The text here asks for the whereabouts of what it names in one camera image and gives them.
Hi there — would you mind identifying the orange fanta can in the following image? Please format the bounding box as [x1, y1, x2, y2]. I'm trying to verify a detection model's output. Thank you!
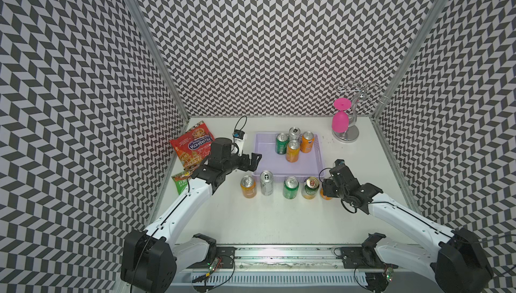
[286, 140, 300, 163]
[300, 131, 314, 153]
[319, 188, 332, 200]

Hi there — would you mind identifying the silver tall can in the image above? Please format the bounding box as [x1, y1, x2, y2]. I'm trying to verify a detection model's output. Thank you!
[260, 170, 274, 196]

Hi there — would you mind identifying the green gold-top can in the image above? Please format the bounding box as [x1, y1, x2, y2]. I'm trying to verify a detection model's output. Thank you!
[302, 176, 320, 200]

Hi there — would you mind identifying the lilac plastic basket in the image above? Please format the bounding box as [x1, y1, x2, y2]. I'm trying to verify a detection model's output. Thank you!
[251, 132, 325, 182]

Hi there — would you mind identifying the orange Fanta can back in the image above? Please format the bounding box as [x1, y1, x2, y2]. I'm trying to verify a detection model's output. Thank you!
[300, 131, 314, 153]

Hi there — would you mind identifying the white patterned can back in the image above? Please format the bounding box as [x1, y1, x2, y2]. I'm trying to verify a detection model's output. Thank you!
[288, 126, 302, 142]

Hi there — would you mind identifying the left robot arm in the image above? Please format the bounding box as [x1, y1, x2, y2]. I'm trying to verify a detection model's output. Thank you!
[120, 137, 262, 292]

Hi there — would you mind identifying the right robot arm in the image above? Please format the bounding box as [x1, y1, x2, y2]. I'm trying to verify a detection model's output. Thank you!
[321, 160, 494, 292]

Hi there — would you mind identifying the red candy bag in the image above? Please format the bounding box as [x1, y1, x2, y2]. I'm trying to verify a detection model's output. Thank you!
[169, 121, 214, 171]

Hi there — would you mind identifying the green can back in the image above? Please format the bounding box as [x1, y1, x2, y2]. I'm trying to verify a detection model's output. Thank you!
[275, 133, 289, 155]

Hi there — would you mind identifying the green snack bag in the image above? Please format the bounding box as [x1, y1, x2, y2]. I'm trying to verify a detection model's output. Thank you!
[171, 171, 192, 194]

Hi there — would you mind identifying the pink wine glass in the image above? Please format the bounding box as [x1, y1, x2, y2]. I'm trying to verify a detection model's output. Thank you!
[331, 98, 352, 133]

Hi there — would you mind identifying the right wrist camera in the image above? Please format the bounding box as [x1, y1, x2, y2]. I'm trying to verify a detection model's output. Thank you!
[334, 159, 345, 167]

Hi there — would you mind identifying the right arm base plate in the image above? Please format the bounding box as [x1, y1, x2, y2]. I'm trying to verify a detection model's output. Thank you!
[333, 246, 399, 270]

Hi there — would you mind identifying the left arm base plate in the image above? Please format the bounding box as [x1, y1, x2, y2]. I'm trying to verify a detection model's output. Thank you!
[188, 246, 237, 270]

